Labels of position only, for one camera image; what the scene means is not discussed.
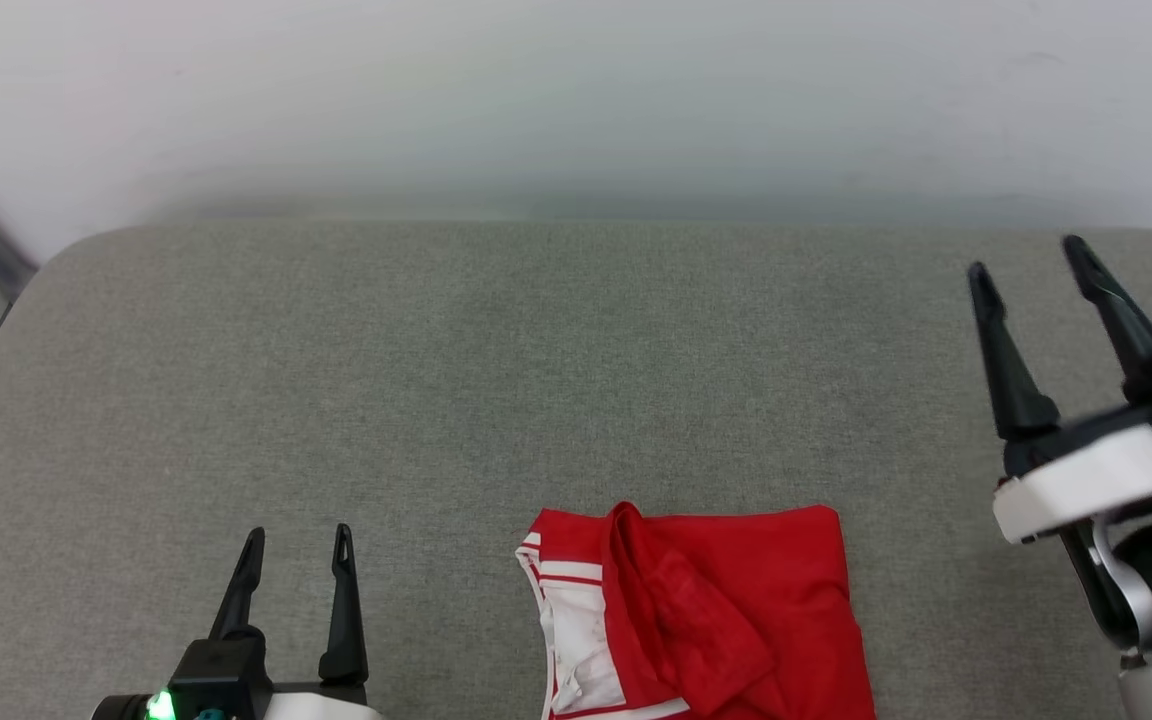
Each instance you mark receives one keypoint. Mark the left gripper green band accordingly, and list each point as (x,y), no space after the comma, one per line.
(226,680)

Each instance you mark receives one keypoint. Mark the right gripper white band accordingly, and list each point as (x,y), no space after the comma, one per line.
(1106,475)

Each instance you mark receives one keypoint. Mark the red and white garment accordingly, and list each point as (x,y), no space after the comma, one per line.
(736,610)

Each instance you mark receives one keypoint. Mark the grey fabric sofa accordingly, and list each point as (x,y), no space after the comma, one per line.
(536,380)

